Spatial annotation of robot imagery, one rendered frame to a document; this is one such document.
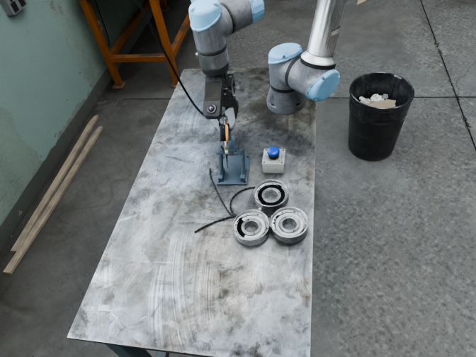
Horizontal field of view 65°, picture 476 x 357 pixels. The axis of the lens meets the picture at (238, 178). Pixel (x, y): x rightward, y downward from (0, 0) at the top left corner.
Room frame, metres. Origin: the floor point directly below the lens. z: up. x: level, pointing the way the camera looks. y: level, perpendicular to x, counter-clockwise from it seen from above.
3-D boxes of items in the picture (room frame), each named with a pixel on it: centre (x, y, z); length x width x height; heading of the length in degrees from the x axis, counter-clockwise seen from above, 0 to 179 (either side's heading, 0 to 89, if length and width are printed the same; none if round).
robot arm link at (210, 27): (0.87, 0.00, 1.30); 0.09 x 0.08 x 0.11; 121
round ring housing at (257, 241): (0.60, -0.01, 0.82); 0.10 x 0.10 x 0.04
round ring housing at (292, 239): (0.59, -0.12, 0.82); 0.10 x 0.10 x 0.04
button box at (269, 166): (0.85, -0.13, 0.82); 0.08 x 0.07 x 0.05; 164
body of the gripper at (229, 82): (0.87, 0.00, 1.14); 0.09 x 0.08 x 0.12; 166
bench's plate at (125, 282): (0.88, 0.04, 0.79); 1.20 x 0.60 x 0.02; 164
